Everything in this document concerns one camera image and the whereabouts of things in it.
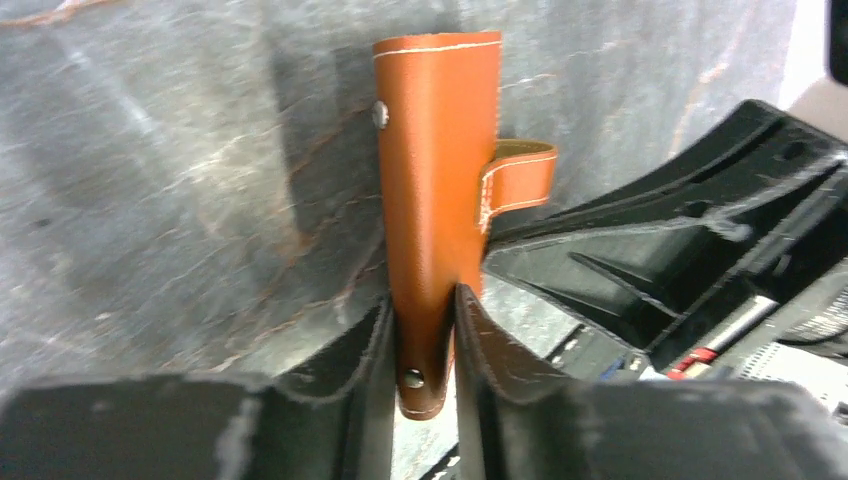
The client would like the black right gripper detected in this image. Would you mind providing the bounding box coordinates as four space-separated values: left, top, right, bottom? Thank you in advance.
485 100 847 378

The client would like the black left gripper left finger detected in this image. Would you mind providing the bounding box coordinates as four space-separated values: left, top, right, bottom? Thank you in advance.
1 302 395 479

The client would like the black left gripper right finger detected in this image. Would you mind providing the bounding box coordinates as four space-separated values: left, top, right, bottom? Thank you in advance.
454 284 847 479

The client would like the brown leather card holder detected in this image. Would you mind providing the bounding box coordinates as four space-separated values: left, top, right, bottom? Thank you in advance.
373 31 558 420

